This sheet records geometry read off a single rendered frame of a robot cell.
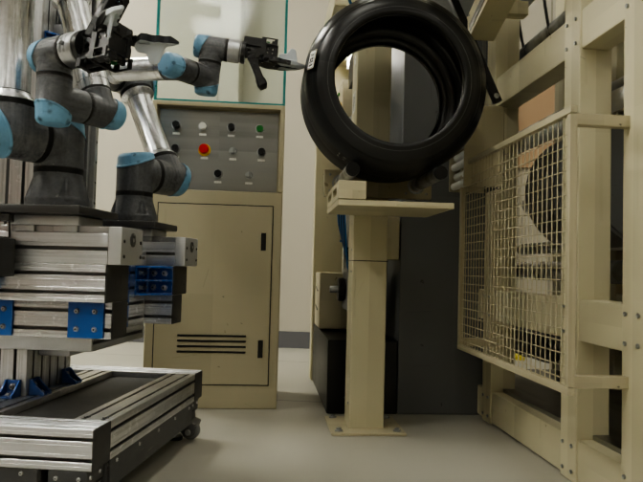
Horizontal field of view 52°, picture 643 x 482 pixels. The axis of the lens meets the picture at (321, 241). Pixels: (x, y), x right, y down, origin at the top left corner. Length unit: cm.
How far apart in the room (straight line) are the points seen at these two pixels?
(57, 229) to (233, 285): 120
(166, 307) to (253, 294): 72
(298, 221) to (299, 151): 52
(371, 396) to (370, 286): 40
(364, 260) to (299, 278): 244
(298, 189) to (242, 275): 220
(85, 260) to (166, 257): 50
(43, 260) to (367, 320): 121
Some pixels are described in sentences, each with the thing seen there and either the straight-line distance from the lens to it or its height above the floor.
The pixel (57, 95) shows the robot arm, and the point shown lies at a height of 95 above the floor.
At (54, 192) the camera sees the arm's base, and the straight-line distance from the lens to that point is 168.
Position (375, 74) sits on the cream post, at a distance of 252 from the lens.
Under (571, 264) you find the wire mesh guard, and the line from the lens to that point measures 168.
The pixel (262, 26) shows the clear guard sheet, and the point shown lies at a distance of 295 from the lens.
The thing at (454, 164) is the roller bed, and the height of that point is 101.
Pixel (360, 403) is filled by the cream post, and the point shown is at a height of 10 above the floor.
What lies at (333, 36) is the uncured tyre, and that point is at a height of 131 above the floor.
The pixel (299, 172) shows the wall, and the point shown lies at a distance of 488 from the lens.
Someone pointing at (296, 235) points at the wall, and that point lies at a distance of 484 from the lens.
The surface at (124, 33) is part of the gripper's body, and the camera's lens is 146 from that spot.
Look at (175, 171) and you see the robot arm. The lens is 225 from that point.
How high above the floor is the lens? 59
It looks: 2 degrees up
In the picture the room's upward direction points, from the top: 2 degrees clockwise
